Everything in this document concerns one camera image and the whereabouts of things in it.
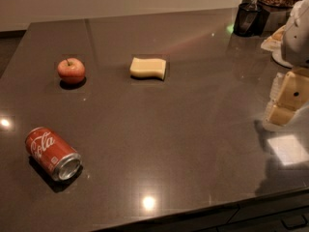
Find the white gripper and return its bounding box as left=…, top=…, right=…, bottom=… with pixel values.
left=266, top=0, right=309, bottom=126

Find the red coke can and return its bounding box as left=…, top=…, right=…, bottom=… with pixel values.
left=25, top=127, right=81, bottom=182

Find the black napkin holder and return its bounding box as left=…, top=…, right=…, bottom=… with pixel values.
left=233, top=0, right=269, bottom=37

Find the yellow sponge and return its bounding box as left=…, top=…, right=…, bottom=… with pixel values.
left=129, top=57, right=166, bottom=80

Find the red apple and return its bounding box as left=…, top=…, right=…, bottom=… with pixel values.
left=57, top=58, right=86, bottom=84

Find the dark drawer handle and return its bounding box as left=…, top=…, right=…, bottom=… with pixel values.
left=281, top=215, right=309, bottom=231

